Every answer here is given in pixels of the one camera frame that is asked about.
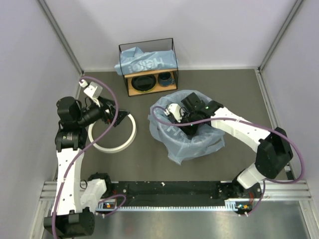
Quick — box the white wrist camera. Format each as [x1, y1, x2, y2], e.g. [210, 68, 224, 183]
[79, 79, 103, 108]
[164, 103, 185, 123]

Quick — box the slotted grey cable duct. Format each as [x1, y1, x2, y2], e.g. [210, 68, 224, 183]
[97, 198, 252, 212]

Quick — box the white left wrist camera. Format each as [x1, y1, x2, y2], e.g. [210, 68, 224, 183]
[79, 79, 103, 108]

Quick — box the black plate green rim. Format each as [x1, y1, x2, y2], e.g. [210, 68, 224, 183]
[131, 75, 157, 92]

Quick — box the white grey trash bin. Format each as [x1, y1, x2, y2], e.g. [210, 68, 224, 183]
[157, 124, 225, 165]

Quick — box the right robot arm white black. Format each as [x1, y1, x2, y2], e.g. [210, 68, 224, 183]
[180, 93, 293, 197]

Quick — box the white trash bin rim ring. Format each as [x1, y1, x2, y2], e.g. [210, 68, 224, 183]
[87, 111, 137, 154]

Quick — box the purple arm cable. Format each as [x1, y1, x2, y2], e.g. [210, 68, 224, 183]
[51, 76, 127, 239]
[151, 106, 305, 217]

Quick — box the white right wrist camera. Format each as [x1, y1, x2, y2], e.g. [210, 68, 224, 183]
[164, 103, 185, 123]

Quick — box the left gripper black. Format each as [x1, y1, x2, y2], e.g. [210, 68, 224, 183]
[76, 96, 129, 127]

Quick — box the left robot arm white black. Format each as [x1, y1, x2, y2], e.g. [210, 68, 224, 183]
[43, 97, 130, 239]

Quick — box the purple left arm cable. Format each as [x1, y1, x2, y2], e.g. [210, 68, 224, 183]
[51, 76, 127, 239]

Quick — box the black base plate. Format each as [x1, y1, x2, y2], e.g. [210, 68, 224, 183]
[108, 181, 261, 206]

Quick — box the dark blue mug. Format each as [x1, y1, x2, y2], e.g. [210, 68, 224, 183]
[158, 72, 175, 87]

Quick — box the light blue trash bag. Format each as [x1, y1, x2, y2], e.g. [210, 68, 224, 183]
[148, 90, 225, 165]
[114, 47, 178, 75]

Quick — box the black wire wooden shelf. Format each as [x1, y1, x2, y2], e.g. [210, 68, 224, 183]
[115, 37, 179, 97]

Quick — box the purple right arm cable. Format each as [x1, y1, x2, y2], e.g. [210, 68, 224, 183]
[151, 106, 305, 217]

